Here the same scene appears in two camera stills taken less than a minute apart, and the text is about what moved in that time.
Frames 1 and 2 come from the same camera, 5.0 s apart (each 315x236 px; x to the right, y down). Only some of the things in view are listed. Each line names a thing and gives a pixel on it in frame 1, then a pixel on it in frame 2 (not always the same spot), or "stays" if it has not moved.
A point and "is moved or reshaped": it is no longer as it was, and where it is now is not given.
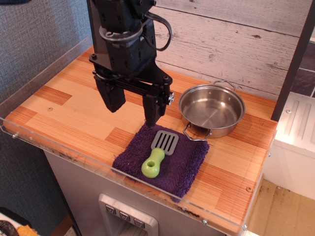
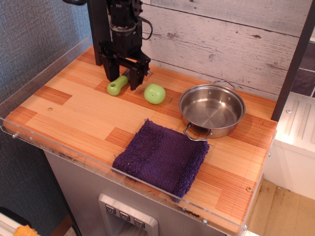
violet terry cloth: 178,171 stays
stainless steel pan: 211,110 stays
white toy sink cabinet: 291,163 stays
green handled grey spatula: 162,142 is moved or reshaped
